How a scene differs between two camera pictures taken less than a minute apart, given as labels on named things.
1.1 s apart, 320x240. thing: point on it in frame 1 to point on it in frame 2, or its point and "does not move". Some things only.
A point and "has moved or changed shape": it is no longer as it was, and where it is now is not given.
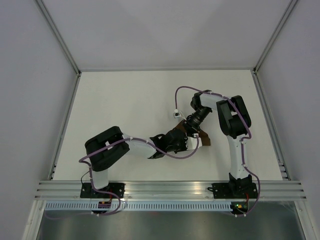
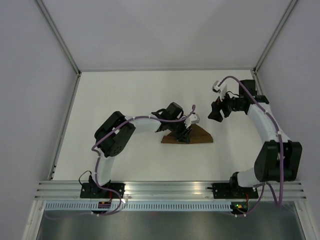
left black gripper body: x=181 y=146 to x=176 y=127
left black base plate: x=87 y=191 does not move
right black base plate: x=234 y=190 does not move
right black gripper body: x=198 y=117 to x=227 y=105
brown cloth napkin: x=203 y=135 has moved or changed shape
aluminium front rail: x=283 y=190 does not move
